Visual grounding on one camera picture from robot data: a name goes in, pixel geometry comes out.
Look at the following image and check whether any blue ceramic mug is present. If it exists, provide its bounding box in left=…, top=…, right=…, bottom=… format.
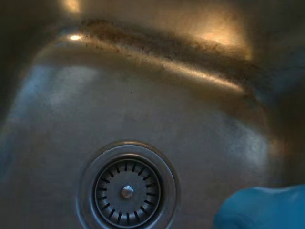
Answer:
left=213, top=183, right=305, bottom=229

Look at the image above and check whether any metal sink drain strainer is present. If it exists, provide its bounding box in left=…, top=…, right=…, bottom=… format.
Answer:
left=76, top=140, right=181, bottom=229

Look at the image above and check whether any stainless steel sink basin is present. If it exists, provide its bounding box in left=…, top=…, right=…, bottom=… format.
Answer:
left=0, top=0, right=305, bottom=229

